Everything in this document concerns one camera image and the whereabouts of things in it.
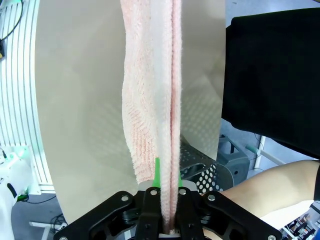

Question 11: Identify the pink terry towel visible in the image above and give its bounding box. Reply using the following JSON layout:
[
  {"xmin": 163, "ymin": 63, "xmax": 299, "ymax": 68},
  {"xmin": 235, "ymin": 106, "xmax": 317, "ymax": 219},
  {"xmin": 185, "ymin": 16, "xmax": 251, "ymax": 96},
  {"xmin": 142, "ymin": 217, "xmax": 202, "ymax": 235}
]
[{"xmin": 119, "ymin": 0, "xmax": 185, "ymax": 233}]

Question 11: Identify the person's left forearm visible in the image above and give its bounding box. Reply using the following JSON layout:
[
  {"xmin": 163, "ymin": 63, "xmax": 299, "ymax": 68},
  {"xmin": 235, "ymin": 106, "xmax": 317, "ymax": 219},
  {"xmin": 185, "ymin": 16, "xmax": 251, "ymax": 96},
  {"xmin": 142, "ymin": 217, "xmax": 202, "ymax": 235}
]
[{"xmin": 219, "ymin": 159, "xmax": 320, "ymax": 222}]

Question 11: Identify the black perforated plastic basket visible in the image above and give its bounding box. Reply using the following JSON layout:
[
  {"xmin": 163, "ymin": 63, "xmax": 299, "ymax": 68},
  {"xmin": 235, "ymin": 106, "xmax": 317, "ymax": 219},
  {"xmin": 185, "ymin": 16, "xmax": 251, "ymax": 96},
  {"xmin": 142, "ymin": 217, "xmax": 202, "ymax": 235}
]
[{"xmin": 178, "ymin": 141, "xmax": 236, "ymax": 195}]

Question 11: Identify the white metal frame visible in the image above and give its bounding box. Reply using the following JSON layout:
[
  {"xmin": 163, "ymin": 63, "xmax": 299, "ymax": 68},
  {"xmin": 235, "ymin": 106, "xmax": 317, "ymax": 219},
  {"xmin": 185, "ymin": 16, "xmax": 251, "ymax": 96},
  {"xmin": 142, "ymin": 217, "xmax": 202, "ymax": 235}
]
[{"xmin": 244, "ymin": 134, "xmax": 287, "ymax": 171}]

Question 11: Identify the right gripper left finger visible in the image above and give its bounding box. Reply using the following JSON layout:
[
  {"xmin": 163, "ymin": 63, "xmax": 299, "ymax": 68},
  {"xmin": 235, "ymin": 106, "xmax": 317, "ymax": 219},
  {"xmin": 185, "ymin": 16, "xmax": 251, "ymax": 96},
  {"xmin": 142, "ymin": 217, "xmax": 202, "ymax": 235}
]
[{"xmin": 53, "ymin": 156, "xmax": 163, "ymax": 240}]

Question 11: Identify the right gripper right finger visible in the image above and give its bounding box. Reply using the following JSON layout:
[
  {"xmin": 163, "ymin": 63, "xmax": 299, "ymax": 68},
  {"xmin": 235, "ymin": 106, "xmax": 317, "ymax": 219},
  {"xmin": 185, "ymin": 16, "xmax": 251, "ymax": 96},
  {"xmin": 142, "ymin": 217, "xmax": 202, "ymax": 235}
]
[{"xmin": 176, "ymin": 172, "xmax": 282, "ymax": 240}]

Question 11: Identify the person in black t-shirt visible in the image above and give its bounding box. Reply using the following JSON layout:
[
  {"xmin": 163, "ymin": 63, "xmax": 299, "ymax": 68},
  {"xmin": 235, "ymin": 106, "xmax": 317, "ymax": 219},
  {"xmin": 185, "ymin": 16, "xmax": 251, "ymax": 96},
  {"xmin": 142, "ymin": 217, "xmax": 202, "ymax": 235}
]
[{"xmin": 221, "ymin": 7, "xmax": 320, "ymax": 161}]

